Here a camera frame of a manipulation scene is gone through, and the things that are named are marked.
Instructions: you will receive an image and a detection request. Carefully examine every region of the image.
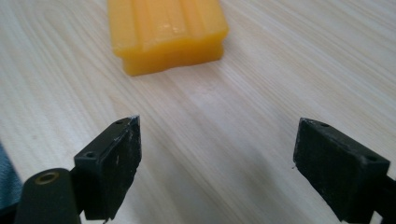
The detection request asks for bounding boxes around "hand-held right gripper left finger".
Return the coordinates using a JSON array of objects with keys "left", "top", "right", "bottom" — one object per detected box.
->
[{"left": 73, "top": 115, "right": 143, "bottom": 222}]

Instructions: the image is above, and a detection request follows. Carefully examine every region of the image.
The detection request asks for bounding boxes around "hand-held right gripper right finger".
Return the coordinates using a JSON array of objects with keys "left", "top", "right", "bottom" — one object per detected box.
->
[{"left": 292, "top": 117, "right": 391, "bottom": 224}]

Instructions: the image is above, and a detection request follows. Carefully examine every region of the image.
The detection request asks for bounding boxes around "yellow soap bar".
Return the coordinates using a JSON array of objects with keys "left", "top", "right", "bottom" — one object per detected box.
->
[{"left": 106, "top": 0, "right": 230, "bottom": 77}]

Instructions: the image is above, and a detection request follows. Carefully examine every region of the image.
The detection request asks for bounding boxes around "blue cloth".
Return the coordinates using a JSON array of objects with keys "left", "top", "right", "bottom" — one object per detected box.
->
[{"left": 0, "top": 141, "right": 24, "bottom": 211}]

